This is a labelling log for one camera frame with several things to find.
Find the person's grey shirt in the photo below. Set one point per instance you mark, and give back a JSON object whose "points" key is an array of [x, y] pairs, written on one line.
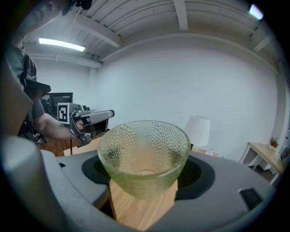
{"points": [[17, 61]]}

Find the chest-worn black tablet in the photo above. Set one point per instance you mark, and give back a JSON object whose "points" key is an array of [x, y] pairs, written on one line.
{"points": [[38, 87]]}

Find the wooden table white legs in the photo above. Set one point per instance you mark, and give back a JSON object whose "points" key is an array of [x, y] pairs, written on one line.
{"points": [[140, 210], [265, 151]]}

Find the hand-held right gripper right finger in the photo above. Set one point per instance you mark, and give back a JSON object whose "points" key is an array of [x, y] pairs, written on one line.
{"points": [[226, 194]]}

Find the red flower plant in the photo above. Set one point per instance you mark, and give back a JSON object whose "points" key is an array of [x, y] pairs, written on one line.
{"points": [[273, 142]]}

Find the textured clear glass cup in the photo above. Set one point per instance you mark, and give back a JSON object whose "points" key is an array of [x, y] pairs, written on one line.
{"points": [[145, 147]]}

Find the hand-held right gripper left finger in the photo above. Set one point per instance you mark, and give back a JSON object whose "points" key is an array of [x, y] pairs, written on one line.
{"points": [[79, 181]]}

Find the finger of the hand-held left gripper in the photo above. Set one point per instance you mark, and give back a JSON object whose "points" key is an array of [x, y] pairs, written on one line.
{"points": [[102, 115]]}

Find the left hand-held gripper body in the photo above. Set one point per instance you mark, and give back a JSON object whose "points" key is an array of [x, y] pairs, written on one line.
{"points": [[63, 113]]}

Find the person's head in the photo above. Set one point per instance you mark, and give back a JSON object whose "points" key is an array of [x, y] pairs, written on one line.
{"points": [[40, 15]]}

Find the white shade table lamp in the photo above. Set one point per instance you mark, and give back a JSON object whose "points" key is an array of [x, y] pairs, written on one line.
{"points": [[197, 131]]}

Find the long ceiling light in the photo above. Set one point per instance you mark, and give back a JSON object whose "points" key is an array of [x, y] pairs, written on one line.
{"points": [[61, 44], [256, 11]]}

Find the black head-worn camera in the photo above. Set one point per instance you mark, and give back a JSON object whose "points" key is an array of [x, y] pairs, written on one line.
{"points": [[85, 3]]}

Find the person's left forearm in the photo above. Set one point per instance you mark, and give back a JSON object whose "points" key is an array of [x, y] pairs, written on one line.
{"points": [[49, 128]]}

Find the person's left hand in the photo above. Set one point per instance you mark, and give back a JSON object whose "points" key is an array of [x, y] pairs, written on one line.
{"points": [[82, 124]]}

